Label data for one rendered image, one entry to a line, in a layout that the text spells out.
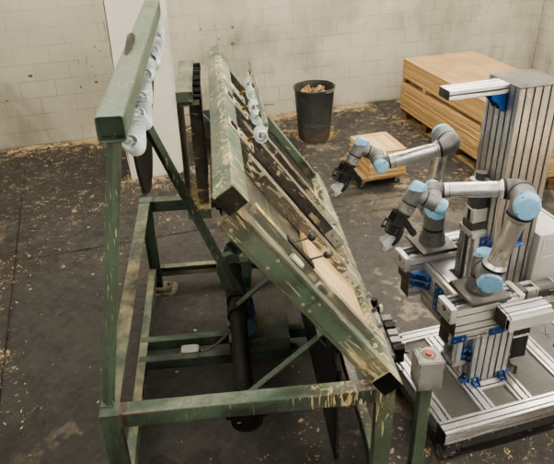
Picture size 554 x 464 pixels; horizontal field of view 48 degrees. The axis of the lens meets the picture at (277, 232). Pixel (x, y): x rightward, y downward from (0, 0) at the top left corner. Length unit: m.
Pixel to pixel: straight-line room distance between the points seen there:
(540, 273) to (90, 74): 5.93
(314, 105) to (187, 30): 1.83
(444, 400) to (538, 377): 0.64
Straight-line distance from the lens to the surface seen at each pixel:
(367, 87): 9.00
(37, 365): 4.68
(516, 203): 2.90
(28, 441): 4.19
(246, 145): 2.99
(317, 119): 7.57
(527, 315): 3.39
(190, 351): 4.13
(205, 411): 3.01
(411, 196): 2.86
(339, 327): 2.75
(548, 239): 3.56
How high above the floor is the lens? 2.92
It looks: 30 degrees down
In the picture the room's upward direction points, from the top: 2 degrees counter-clockwise
